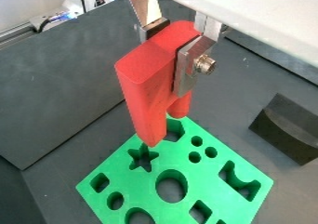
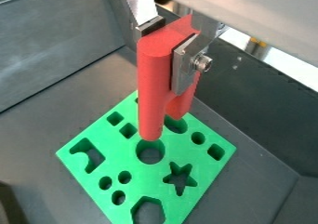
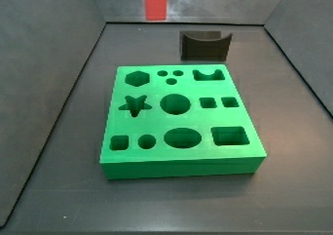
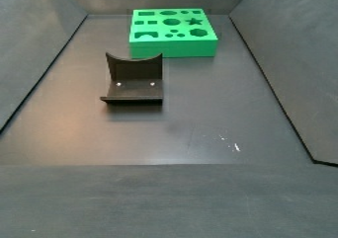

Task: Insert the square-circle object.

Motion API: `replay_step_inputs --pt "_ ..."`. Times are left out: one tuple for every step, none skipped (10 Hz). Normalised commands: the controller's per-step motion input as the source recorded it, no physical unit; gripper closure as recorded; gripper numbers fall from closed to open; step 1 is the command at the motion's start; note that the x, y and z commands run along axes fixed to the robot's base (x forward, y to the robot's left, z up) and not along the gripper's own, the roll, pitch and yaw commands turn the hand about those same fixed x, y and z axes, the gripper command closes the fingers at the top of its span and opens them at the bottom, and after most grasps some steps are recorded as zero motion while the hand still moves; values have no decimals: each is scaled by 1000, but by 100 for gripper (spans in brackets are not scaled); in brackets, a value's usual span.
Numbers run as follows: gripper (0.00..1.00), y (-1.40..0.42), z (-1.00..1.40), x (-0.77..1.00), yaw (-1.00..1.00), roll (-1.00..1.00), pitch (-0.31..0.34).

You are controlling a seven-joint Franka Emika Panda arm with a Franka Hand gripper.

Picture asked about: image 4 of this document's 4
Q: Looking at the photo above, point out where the black curved holder stand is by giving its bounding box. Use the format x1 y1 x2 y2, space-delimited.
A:
100 53 164 104

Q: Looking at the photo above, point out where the green shape sorter box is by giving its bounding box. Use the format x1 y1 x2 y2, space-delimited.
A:
129 8 217 58

